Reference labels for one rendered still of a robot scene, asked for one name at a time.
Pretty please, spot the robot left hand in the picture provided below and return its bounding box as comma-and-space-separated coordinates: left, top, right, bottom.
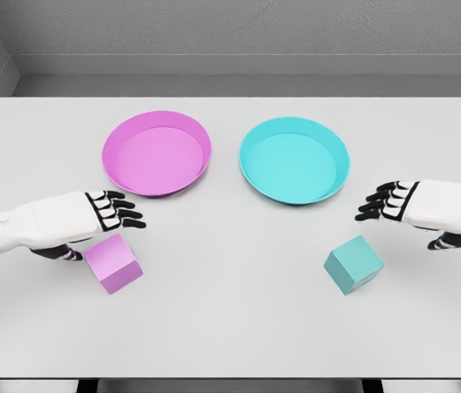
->
20, 189, 147, 263

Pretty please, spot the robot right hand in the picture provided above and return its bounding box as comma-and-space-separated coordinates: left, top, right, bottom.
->
355, 178, 461, 251

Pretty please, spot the pink block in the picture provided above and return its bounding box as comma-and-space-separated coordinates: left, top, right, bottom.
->
83, 233, 145, 296

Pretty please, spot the cyan block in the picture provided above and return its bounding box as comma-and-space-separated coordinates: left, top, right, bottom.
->
323, 234, 386, 296

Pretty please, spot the pink plate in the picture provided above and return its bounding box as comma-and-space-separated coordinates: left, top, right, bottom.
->
101, 109, 213, 200

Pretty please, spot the cyan plate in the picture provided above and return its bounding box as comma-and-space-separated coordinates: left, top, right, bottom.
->
237, 115, 351, 206

